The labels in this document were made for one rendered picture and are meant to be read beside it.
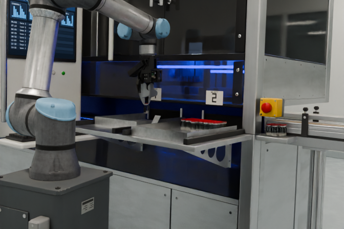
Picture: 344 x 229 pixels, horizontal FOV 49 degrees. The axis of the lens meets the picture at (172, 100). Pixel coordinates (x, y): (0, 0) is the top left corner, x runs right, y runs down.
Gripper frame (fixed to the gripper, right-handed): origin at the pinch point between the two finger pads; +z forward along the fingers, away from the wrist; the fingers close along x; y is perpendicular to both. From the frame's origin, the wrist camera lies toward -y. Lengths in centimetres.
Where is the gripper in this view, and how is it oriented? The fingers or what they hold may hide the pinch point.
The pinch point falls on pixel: (145, 100)
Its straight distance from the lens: 168.8
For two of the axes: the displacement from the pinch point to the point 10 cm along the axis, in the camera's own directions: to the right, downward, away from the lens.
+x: 6.5, -0.4, 7.6
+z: 0.0, 10.0, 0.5
